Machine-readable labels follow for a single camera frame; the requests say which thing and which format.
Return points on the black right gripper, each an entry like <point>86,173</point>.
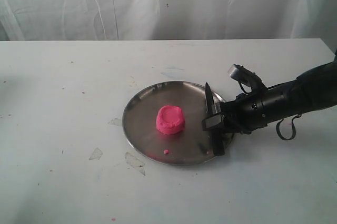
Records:
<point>242,115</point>

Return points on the black knife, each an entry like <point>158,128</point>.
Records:
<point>215,135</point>

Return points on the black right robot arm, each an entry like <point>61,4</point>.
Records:
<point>311,91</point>

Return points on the pink play dough lump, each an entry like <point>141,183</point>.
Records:
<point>170,120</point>

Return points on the round steel plate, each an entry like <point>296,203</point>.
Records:
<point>189,147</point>

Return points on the white plastic backdrop sheet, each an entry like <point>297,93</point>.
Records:
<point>167,19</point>

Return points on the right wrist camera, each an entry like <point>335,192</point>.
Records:
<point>245,77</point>

